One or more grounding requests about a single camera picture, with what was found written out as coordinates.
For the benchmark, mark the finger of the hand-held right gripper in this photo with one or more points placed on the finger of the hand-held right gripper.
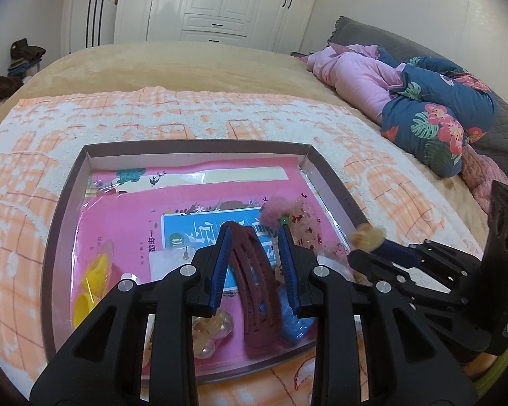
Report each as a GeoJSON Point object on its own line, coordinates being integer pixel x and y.
{"type": "Point", "coordinates": [400, 253]}
{"type": "Point", "coordinates": [372, 264]}

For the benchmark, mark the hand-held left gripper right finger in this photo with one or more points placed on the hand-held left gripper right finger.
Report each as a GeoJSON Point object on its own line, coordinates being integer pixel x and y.
{"type": "Point", "coordinates": [290, 270]}

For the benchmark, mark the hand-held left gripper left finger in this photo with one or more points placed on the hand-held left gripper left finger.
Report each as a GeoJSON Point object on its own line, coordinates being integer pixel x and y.
{"type": "Point", "coordinates": [218, 270]}

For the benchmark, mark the tan fluffy hair clip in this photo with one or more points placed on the tan fluffy hair clip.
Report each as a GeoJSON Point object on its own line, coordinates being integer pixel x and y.
{"type": "Point", "coordinates": [366, 237]}

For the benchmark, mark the maroon oval hair clip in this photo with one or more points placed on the maroon oval hair clip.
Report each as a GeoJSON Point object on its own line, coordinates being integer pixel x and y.
{"type": "Point", "coordinates": [258, 304]}

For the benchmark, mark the earrings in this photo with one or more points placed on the earrings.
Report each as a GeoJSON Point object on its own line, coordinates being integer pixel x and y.
{"type": "Point", "coordinates": [165, 264]}

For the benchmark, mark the clear yellowish claw hair clip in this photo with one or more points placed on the clear yellowish claw hair clip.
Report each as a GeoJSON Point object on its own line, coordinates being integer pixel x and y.
{"type": "Point", "coordinates": [216, 334]}

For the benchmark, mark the shallow brown cardboard box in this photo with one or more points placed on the shallow brown cardboard box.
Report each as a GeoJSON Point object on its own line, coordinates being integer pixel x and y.
{"type": "Point", "coordinates": [59, 241]}

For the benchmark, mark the red-speckled clear hair clip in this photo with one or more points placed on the red-speckled clear hair clip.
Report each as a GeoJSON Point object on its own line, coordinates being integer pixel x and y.
{"type": "Point", "coordinates": [307, 224]}

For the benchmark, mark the blue hair clip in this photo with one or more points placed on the blue hair clip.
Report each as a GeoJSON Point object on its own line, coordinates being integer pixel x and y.
{"type": "Point", "coordinates": [294, 330]}

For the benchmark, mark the pink knitted cloth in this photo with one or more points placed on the pink knitted cloth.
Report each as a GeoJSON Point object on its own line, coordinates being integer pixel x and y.
{"type": "Point", "coordinates": [487, 177]}

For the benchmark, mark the pink book with blue panel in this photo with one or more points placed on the pink book with blue panel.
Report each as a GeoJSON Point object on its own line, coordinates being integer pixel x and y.
{"type": "Point", "coordinates": [122, 228]}

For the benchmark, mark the blue floral quilt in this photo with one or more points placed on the blue floral quilt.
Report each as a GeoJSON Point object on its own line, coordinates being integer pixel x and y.
{"type": "Point", "coordinates": [427, 135]}

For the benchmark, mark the pink jacket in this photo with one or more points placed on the pink jacket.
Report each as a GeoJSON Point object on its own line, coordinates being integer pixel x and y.
{"type": "Point", "coordinates": [355, 80]}

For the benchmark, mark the orange and white blanket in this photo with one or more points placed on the orange and white blanket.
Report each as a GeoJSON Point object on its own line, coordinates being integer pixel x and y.
{"type": "Point", "coordinates": [34, 177]}

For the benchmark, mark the tan bed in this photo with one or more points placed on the tan bed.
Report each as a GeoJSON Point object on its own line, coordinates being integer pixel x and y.
{"type": "Point", "coordinates": [194, 63]}

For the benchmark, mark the white wardrobe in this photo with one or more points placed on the white wardrobe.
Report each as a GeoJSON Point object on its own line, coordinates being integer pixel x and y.
{"type": "Point", "coordinates": [220, 4]}

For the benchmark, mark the pile of clothes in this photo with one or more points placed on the pile of clothes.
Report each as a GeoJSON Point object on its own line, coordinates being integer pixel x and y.
{"type": "Point", "coordinates": [25, 57]}

